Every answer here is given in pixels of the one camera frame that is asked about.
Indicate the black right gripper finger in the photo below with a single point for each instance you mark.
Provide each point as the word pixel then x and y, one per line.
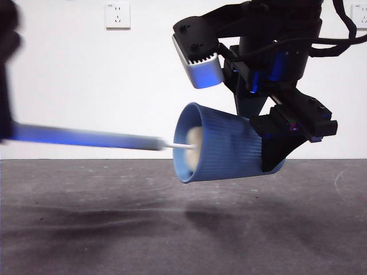
pixel 276 143
pixel 249 106

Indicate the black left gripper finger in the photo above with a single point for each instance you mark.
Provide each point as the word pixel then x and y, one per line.
pixel 7 43

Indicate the blue ribbed plastic cup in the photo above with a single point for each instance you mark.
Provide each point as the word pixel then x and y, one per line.
pixel 226 149

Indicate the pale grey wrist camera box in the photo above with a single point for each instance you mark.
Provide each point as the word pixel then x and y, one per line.
pixel 205 71

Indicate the white wall socket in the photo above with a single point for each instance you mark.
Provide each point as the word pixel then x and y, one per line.
pixel 363 20
pixel 117 16

